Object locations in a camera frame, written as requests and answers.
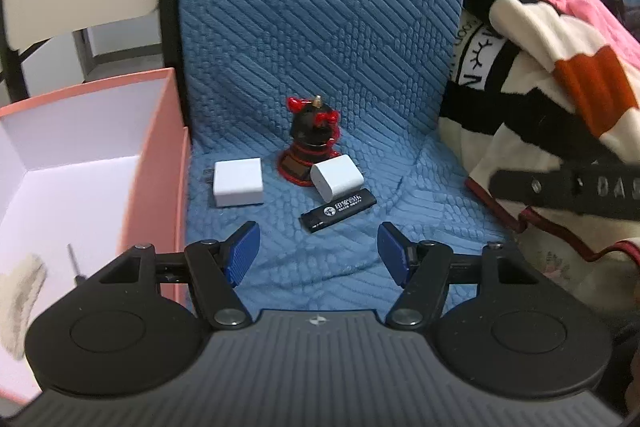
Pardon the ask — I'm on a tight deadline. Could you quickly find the black red devil figurine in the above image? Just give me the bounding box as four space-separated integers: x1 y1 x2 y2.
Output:
278 95 341 186

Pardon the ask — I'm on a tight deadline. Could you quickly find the yellow handled screwdriver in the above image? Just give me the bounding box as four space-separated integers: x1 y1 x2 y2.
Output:
66 244 86 285

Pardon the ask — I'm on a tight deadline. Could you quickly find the white fluffy plush strip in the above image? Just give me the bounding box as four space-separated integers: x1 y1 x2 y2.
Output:
0 254 47 361

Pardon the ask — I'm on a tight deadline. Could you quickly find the white charger with prongs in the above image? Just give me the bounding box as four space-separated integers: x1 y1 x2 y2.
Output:
202 157 264 208

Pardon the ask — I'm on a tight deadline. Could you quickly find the black usb stick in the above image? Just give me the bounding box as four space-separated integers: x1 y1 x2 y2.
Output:
299 188 376 233

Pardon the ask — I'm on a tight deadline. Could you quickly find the floral cream cushion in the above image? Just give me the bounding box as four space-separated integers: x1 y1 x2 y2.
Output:
516 211 639 317

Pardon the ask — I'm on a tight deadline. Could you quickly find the white usb charger cube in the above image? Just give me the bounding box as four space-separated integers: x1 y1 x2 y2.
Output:
310 155 363 202

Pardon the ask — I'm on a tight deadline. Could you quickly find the black white orange blanket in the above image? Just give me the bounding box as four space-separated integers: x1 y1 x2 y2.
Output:
439 0 639 234

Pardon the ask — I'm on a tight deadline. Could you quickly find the pink cardboard box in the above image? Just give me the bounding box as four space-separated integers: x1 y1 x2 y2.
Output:
0 67 192 408

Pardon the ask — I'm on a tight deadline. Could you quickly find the blue quilted sofa cover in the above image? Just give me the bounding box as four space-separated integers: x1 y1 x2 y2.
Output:
179 0 506 313

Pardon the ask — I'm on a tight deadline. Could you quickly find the black metal chair frame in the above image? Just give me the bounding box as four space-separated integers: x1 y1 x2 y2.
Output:
0 0 189 128

